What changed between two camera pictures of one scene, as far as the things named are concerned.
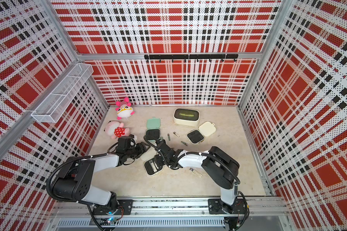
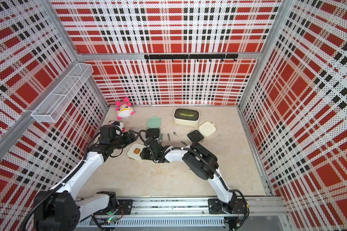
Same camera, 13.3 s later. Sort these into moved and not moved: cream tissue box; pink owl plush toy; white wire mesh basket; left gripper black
Moved: left gripper black
Not moved: cream tissue box; white wire mesh basket; pink owl plush toy
